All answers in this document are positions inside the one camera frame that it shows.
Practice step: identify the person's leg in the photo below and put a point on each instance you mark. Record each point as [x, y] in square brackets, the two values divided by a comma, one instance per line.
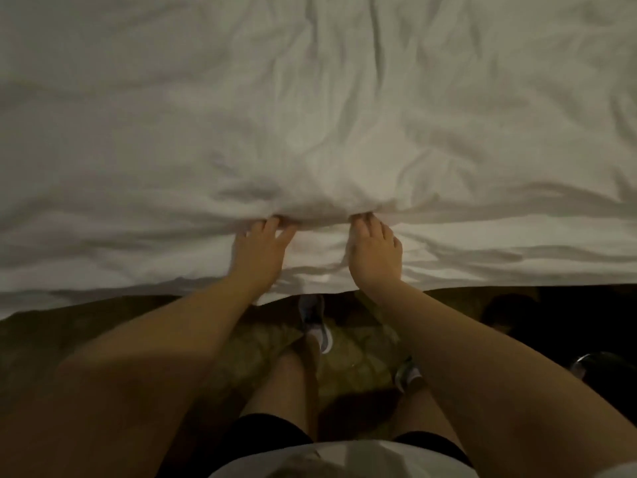
[423, 413]
[284, 388]

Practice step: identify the person's left hand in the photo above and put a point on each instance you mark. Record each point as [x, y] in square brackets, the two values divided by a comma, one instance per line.
[261, 256]

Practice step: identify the person's right forearm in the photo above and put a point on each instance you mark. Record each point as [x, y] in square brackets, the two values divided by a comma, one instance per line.
[518, 383]

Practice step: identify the white duvet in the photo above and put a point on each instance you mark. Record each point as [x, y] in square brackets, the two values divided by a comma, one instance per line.
[299, 114]

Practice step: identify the person's white printed shirt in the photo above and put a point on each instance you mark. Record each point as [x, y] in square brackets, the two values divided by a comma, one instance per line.
[348, 461]

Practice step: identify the person's left dark sneaker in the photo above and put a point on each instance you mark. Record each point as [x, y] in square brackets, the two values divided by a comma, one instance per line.
[316, 323]

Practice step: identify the person's right hand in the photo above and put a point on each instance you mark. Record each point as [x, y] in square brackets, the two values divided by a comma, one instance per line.
[376, 256]

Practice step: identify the person's left leg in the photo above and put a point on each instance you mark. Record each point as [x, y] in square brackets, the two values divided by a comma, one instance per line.
[284, 388]

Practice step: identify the person's left forearm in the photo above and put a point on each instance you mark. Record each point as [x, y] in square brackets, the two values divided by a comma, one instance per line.
[119, 383]

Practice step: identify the person's right leg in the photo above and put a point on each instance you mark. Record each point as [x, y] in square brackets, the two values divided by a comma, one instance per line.
[423, 413]

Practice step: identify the black trash bin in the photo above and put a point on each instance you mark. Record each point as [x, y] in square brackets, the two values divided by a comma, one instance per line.
[605, 378]

